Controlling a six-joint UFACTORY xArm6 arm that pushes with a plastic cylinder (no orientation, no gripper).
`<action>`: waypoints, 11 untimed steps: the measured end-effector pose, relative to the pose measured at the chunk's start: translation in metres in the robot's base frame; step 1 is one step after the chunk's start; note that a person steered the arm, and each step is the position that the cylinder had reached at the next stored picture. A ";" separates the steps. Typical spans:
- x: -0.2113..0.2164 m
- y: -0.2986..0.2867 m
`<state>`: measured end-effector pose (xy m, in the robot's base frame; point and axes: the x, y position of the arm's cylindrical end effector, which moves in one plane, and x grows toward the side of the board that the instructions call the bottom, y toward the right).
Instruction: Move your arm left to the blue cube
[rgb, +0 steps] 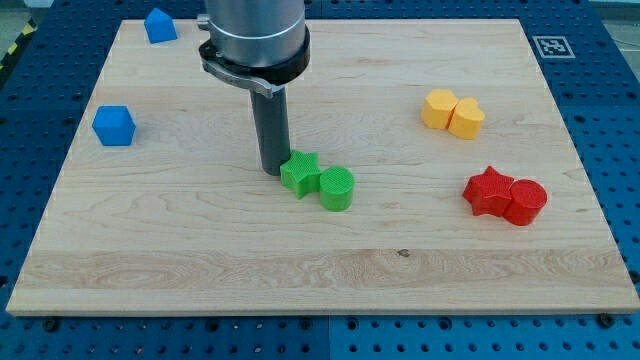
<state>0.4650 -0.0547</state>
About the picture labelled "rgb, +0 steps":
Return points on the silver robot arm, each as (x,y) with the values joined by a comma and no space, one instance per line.
(257,45)

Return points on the green cylinder block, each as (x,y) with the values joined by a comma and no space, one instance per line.
(336,186)

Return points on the green star block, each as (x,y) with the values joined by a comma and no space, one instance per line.
(301,173)

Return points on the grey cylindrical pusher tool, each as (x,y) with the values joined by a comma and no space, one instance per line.
(271,122)

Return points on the wooden board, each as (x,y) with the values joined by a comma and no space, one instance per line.
(184,222)

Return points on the yellow hexagon block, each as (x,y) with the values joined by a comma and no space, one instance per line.
(438,107)

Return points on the yellow heart block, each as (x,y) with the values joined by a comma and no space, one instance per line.
(467,119)

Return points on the red star block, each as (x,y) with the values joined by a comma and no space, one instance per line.
(489,192)

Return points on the red cylinder block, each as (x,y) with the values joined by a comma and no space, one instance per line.
(528,198)

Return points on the blue hexagon block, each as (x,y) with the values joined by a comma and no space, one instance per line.
(114,125)

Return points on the blue house-shaped block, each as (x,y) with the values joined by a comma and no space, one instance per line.
(159,26)

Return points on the white fiducial marker tag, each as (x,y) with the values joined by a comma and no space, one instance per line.
(553,47)

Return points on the blue perforated table plate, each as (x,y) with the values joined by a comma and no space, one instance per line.
(49,80)

